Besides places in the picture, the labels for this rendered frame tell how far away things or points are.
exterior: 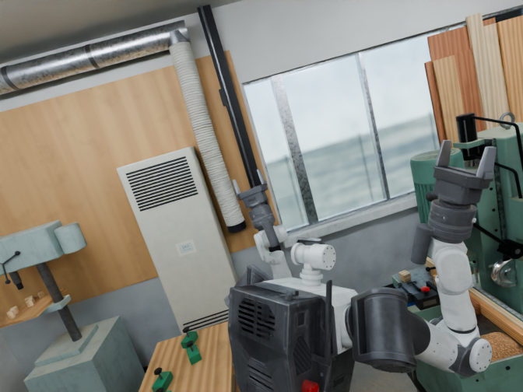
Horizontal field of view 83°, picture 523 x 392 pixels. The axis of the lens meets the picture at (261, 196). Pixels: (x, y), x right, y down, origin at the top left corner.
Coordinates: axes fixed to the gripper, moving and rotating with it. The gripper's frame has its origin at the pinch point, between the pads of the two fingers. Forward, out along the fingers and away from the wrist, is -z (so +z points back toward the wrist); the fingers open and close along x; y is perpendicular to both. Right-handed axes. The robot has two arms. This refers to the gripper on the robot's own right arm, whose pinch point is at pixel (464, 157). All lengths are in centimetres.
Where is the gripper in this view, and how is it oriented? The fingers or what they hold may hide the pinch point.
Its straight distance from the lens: 78.5
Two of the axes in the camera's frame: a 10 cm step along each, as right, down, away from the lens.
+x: -2.4, -3.0, 9.2
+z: -0.1, 9.5, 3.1
